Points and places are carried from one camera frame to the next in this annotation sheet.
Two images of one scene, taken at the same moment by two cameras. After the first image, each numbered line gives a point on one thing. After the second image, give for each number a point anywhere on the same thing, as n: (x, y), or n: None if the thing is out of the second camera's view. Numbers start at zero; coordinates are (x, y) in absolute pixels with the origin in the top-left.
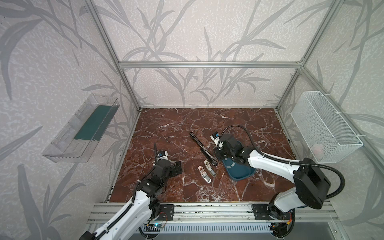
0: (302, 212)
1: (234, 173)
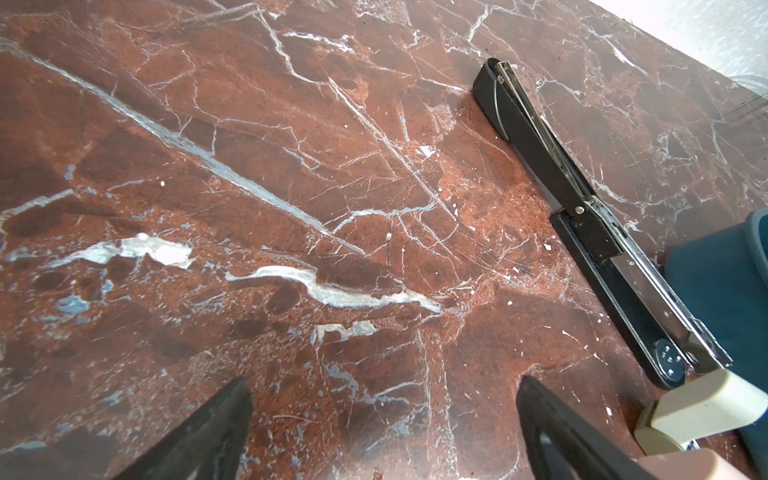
0: None
1: (723, 276)
